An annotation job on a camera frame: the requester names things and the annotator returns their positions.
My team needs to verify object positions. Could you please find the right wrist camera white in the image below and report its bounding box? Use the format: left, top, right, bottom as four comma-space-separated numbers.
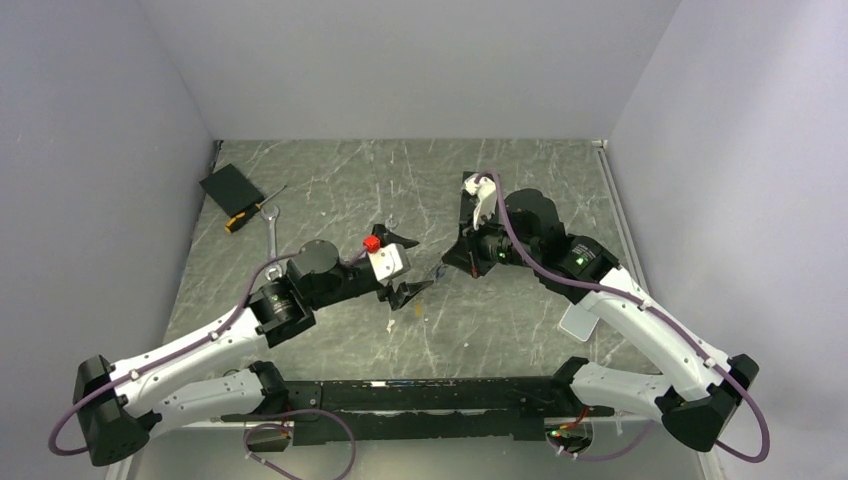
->
463, 173, 498, 230

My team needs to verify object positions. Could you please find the yellow handled screwdriver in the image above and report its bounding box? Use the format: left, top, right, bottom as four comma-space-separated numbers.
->
225, 184, 287, 234

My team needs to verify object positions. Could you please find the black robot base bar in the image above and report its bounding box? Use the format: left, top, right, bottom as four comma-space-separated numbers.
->
221, 374, 615, 446

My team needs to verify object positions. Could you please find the large silver wrench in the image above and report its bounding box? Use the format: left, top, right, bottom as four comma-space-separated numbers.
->
260, 205, 283, 281

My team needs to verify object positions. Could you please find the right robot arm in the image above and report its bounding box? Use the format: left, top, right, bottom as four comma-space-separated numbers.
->
442, 177, 759, 452

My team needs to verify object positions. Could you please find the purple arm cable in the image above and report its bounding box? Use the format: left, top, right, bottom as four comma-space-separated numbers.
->
47, 248, 369, 458
476, 170, 772, 465

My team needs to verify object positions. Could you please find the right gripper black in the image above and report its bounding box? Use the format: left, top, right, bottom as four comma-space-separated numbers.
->
442, 206, 540, 278

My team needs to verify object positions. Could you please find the steel key holder plate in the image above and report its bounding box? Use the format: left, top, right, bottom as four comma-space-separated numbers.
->
425, 262, 448, 282

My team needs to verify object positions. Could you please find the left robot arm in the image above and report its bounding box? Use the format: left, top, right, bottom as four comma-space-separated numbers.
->
65, 223, 428, 467

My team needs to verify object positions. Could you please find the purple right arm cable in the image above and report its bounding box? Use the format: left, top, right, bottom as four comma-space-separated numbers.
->
476, 170, 772, 465

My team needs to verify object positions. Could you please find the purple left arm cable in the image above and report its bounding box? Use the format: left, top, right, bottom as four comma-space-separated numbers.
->
47, 248, 369, 458

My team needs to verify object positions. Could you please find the aluminium rail right side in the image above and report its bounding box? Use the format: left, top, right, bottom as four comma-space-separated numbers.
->
592, 139, 707, 420

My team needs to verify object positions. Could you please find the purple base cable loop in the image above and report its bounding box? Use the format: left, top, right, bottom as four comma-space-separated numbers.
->
242, 407, 361, 480

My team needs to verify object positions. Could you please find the black box on table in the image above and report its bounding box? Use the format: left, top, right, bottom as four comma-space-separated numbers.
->
459, 171, 477, 226

